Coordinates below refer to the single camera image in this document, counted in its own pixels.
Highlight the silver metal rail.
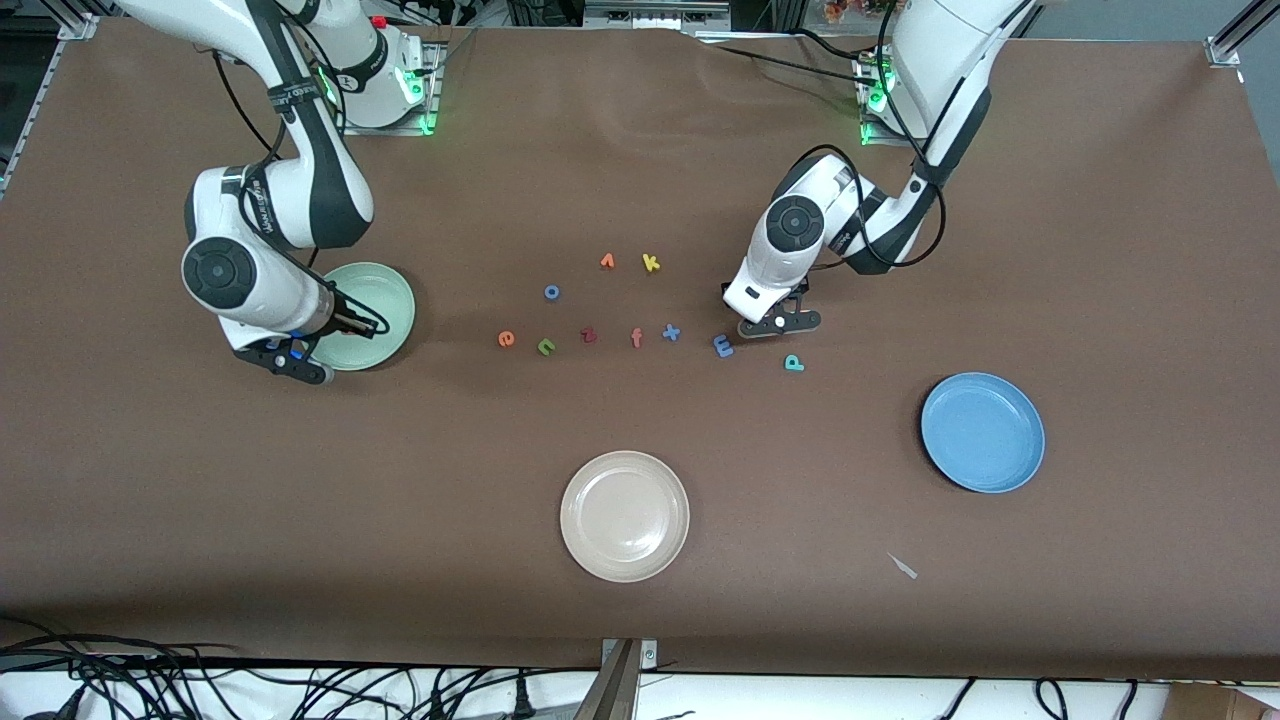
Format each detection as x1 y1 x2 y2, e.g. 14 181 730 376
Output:
583 0 731 31

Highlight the black base cable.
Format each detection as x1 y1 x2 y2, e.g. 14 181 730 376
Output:
700 40 869 91
790 28 886 61

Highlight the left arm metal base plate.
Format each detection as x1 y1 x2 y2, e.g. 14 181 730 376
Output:
860 55 966 149

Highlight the aluminium frame profile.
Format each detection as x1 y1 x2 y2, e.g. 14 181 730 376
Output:
0 12 101 196
1205 0 1280 69

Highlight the beige plate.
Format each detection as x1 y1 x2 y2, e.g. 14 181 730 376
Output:
559 450 691 584

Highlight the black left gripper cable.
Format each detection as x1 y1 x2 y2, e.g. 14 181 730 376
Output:
770 0 946 271

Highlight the metal table leg bracket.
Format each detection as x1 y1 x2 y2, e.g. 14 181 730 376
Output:
575 638 659 720

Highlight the black cable tangle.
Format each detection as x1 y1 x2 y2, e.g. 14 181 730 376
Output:
0 615 601 720

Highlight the pale green plate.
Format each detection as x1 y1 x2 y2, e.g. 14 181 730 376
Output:
318 261 417 372

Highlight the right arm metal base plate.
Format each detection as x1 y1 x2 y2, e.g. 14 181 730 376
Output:
333 40 443 136

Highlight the cardboard box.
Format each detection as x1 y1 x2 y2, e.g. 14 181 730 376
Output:
1165 683 1280 720

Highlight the brown table cover sheet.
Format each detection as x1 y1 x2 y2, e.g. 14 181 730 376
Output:
0 17 1280 683

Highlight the blue plate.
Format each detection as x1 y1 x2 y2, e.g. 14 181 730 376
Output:
920 372 1047 495

